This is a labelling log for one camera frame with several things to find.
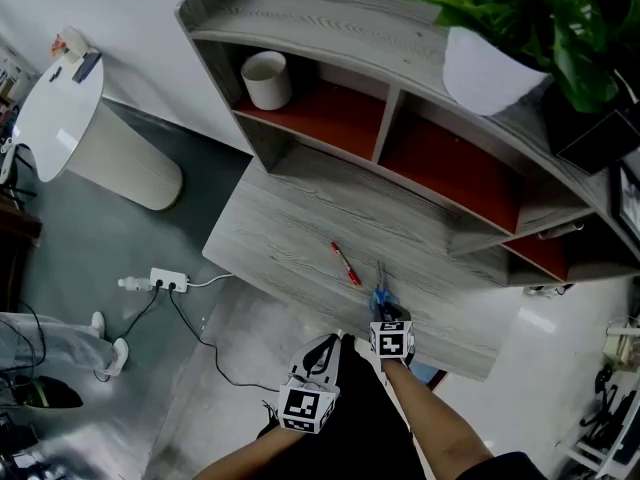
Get white power strip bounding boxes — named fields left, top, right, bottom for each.
left=149, top=267, right=191, bottom=293

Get person's black sleeve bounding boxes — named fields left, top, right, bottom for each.
left=454, top=450, right=551, bottom=480

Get small pink flower vase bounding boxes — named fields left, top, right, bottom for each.
left=49, top=26, right=91, bottom=64

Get person's black trousers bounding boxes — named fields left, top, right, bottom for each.
left=257, top=335, right=426, bottom=480

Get blue handled scissors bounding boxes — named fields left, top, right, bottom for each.
left=368, top=261, right=401, bottom=319

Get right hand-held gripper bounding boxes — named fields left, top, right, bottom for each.
left=368, top=301, right=417, bottom=369

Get beige box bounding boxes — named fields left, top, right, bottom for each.
left=602, top=317, right=640, bottom=369

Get person's right forearm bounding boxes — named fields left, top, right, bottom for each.
left=382, top=357, right=496, bottom=480

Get grey wood-grain table top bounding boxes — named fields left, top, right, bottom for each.
left=201, top=142, right=511, bottom=383

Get white wooden desk drawer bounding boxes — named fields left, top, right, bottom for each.
left=409, top=362, right=450, bottom=393

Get black picture frame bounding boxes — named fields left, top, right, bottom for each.
left=609, top=160, right=640, bottom=247

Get dark tablet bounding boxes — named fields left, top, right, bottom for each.
left=71, top=51, right=104, bottom=84

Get person's left forearm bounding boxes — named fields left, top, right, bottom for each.
left=192, top=425, right=311, bottom=480

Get grey wooden desk hutch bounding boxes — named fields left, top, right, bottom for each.
left=174, top=0, right=640, bottom=287

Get red pen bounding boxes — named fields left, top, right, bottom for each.
left=329, top=241, right=362, bottom=287

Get white cylindrical cup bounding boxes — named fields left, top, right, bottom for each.
left=240, top=50, right=294, bottom=112

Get long black power cable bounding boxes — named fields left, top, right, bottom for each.
left=168, top=287, right=281, bottom=393

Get white power cable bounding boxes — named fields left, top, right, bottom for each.
left=187, top=271, right=235, bottom=288

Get green plant in white pot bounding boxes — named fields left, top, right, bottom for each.
left=404, top=0, right=640, bottom=118

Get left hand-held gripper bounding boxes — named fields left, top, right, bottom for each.
left=278, top=333, right=344, bottom=435

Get white round pedestal table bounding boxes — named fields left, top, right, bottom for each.
left=12, top=50, right=184, bottom=213

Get black square pen holder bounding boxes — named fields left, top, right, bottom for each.
left=542, top=80, right=640, bottom=175

